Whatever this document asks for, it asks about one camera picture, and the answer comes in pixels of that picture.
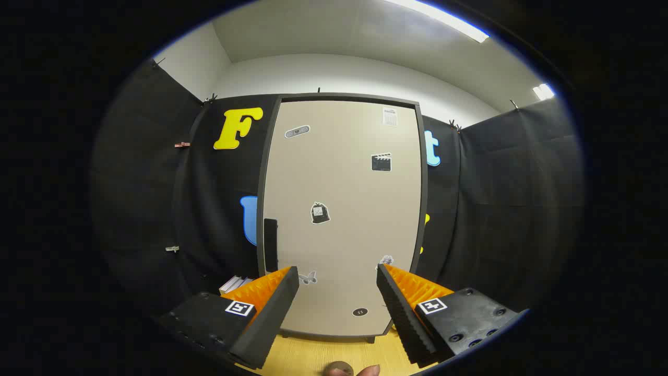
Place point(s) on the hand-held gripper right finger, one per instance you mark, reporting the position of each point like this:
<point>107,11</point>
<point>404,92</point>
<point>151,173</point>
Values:
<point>404,318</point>

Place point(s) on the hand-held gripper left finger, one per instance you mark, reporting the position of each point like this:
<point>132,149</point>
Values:
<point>271,318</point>

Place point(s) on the beige shoe cabinet door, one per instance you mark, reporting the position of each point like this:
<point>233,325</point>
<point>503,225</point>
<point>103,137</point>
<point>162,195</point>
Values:
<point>339,183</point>

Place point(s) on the grey shoe cabinet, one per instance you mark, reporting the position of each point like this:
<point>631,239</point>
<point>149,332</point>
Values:
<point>339,96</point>

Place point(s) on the white cover book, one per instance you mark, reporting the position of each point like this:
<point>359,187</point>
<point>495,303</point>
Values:
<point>229,284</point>

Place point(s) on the black backdrop cloth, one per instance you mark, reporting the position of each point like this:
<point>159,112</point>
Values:
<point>496,209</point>

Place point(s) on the small ceiling light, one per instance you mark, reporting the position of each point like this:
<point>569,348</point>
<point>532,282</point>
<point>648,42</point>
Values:
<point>543,91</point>

